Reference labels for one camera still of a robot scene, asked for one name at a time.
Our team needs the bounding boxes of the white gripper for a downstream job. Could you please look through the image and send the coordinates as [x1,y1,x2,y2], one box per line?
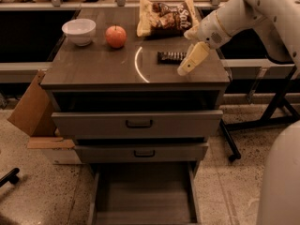
[177,9,232,76]

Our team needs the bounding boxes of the dark chocolate rxbar wrapper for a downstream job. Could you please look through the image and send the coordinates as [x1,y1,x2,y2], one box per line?
[157,52,187,65]

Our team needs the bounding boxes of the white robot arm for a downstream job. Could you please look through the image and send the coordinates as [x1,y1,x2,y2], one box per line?
[178,0,300,225]

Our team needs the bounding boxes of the grey top drawer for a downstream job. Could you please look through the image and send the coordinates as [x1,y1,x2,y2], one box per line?
[52,110,223,140]

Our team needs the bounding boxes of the grey drawer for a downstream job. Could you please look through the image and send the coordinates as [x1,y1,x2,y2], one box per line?
[75,142,208,163]
[52,110,223,140]
[87,162,201,225]

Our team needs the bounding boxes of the grey drawer cabinet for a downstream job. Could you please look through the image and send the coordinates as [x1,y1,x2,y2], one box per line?
[41,7,230,107]

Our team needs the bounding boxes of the grey middle drawer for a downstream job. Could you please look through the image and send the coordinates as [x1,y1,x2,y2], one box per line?
[75,142,208,163]

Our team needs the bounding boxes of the grey bottom drawer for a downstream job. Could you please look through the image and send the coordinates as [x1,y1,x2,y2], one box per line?
[87,162,201,225]

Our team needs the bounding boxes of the yellow brown snack bag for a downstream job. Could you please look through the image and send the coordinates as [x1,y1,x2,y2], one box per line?
[137,0,199,38]

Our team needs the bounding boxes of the red apple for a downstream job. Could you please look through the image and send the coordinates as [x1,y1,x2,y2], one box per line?
[105,25,127,49]

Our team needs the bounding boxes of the black folding table stand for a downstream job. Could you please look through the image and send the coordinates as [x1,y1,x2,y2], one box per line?
[219,66,300,162]

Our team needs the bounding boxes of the white ceramic bowl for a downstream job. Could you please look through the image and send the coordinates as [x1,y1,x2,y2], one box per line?
[62,19,96,46]

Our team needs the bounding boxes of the brown cardboard box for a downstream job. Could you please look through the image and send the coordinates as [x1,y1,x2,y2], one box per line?
[7,70,74,149]

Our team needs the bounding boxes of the black chair caster leg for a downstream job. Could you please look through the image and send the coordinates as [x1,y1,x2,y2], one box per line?
[0,168,20,187]

